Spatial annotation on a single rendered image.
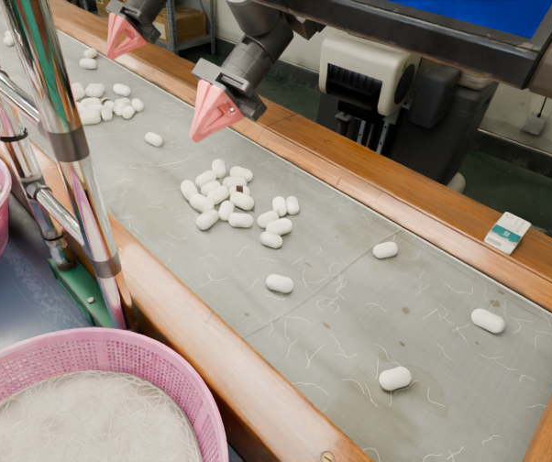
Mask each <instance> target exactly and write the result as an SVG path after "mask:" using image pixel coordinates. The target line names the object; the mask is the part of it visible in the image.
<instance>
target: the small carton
mask: <svg viewBox="0 0 552 462"><path fill-rule="evenodd" d="M530 226H531V223H529V222H527V221H525V220H523V219H521V218H519V217H517V216H515V215H513V214H510V213H508V212H505V213H504V214H503V216H502V217H501V218H500V219H499V220H498V222H497V223H496V224H495V225H494V226H493V228H492V229H491V230H490V232H489V233H488V235H487V236H486V237H485V239H484V242H486V243H488V244H490V245H492V246H494V247H496V248H498V249H499V250H501V251H503V252H505V253H507V254H508V255H510V254H511V253H512V252H513V250H514V249H515V247H516V246H517V244H518V243H519V242H520V240H521V239H522V237H523V236H524V234H525V233H526V231H527V230H528V228H529V227H530Z"/></svg>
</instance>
